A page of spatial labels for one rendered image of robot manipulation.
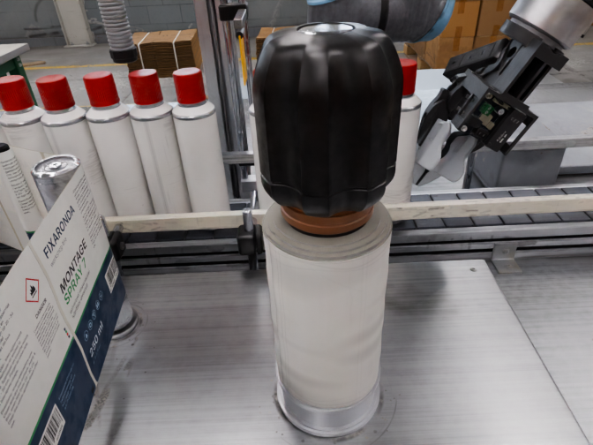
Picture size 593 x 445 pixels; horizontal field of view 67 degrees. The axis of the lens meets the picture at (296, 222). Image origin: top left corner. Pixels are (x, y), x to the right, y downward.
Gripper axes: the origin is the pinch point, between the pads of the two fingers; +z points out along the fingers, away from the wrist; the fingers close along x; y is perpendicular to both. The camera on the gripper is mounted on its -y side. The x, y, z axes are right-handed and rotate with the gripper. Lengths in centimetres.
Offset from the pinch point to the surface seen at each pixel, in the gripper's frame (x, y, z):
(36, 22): -250, -545, 220
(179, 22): -95, -542, 139
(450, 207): 3.7, 5.0, 0.5
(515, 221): 13.3, 4.3, -1.4
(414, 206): -0.5, 4.8, 2.5
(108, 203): -35.4, 1.6, 21.9
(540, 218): 16.3, 3.9, -3.1
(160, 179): -30.4, 2.7, 14.6
